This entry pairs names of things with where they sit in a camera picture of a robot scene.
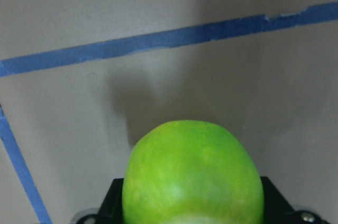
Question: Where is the green apple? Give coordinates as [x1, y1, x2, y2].
[122, 120, 265, 223]

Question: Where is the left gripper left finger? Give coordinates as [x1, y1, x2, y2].
[76, 178, 124, 224]

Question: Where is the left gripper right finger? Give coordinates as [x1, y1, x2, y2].
[260, 176, 329, 224]

